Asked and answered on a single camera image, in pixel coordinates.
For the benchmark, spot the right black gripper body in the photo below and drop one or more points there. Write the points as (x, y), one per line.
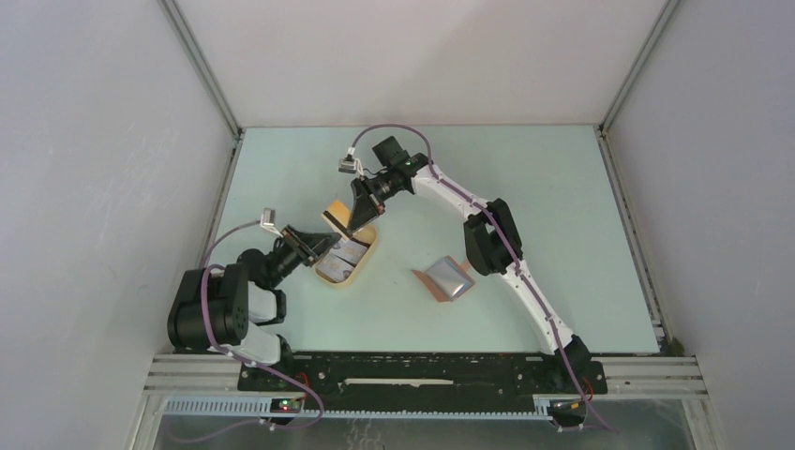
(381, 189)

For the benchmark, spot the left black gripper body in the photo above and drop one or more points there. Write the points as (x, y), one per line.
(301, 251)

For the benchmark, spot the yellow oval tray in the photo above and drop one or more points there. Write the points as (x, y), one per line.
(370, 236)

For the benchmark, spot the tan credit card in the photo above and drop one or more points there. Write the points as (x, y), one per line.
(337, 216)

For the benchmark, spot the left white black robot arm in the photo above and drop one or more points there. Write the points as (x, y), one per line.
(224, 309)

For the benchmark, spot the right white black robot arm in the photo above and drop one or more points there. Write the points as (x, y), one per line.
(491, 238)

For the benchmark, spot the credit card stack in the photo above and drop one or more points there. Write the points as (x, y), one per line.
(340, 261)

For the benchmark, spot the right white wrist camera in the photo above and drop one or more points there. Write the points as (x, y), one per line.
(350, 165)

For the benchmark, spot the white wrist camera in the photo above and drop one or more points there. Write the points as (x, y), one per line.
(350, 165)
(268, 221)

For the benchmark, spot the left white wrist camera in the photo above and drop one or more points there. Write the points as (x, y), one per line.
(268, 221)

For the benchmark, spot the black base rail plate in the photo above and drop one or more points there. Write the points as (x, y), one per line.
(437, 382)

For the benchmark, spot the aluminium frame rail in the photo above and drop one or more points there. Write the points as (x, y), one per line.
(193, 384)

